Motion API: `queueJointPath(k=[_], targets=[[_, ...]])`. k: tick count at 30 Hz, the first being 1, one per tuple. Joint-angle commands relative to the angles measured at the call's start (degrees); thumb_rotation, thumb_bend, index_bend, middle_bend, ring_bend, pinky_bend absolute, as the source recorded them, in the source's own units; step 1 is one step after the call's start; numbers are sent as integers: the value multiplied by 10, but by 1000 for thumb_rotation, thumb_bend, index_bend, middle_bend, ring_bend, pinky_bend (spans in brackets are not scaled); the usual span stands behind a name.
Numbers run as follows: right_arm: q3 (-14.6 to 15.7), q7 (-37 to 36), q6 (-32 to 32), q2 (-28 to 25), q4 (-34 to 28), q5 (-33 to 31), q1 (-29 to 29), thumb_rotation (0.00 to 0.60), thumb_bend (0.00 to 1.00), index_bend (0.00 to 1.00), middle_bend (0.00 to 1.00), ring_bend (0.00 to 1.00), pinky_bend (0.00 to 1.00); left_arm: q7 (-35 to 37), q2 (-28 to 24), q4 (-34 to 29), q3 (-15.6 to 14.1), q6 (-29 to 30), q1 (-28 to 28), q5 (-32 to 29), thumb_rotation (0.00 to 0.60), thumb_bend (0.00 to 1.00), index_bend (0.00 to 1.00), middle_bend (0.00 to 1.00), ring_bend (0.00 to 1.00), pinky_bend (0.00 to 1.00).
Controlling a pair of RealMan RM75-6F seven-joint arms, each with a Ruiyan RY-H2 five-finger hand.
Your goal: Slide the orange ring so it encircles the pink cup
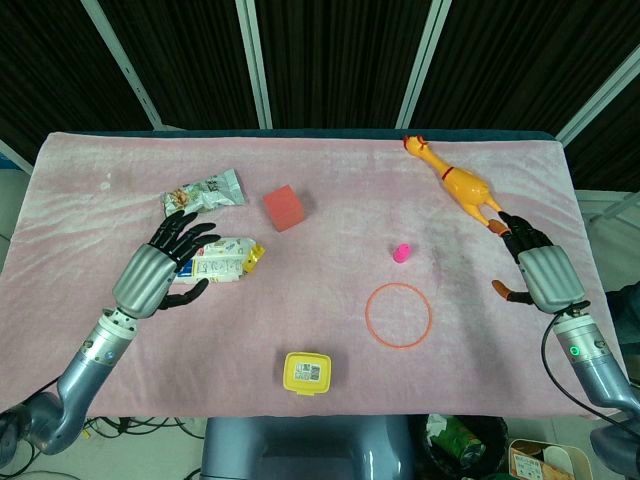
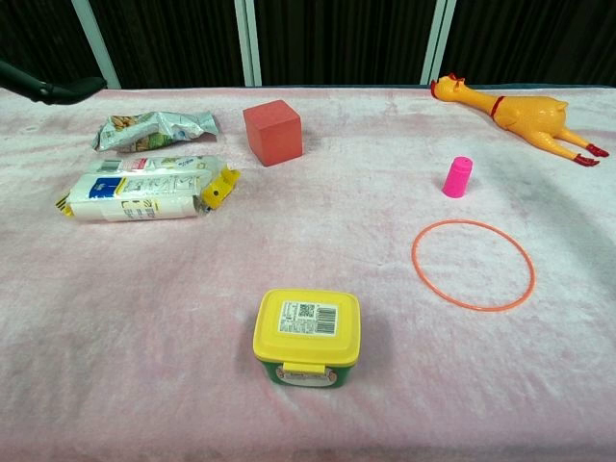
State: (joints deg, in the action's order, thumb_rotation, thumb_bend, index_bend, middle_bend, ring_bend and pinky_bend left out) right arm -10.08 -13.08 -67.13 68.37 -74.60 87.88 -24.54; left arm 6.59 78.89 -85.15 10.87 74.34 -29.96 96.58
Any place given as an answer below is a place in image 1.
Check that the box of packaged goods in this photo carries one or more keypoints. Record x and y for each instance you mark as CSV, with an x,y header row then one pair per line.
x,y
530,465

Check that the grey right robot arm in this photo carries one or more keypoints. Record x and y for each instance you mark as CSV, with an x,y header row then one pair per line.
x,y
595,370

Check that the yellow rubber chicken toy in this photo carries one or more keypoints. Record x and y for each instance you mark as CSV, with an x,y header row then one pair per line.
x,y
465,185

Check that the black bin with green bag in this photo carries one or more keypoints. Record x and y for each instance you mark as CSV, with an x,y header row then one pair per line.
x,y
455,440

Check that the small pink plastic cap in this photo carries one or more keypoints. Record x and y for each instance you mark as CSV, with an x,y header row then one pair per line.
x,y
401,254

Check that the blue-grey robot torso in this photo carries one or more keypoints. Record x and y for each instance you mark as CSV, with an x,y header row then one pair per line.
x,y
300,450

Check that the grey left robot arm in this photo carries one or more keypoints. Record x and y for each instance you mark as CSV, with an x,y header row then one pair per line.
x,y
85,370

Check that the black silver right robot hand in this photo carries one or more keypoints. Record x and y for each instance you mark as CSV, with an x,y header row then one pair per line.
x,y
547,275

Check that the white partition post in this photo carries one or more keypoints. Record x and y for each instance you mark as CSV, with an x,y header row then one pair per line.
x,y
12,157
600,99
122,65
254,65
422,65

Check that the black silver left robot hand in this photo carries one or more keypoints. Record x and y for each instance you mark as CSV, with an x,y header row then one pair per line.
x,y
142,280

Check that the pink plush table cloth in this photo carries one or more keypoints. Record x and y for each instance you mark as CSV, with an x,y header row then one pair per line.
x,y
320,300

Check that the yellow lidded green container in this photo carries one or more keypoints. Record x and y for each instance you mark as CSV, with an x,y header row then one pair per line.
x,y
307,372

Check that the white yellow food package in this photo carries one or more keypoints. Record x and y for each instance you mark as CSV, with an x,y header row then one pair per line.
x,y
225,262

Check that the crumpled silver snack bag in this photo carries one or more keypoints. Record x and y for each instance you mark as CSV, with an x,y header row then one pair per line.
x,y
210,192

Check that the red foam cube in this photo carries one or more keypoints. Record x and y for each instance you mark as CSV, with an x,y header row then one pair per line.
x,y
285,210

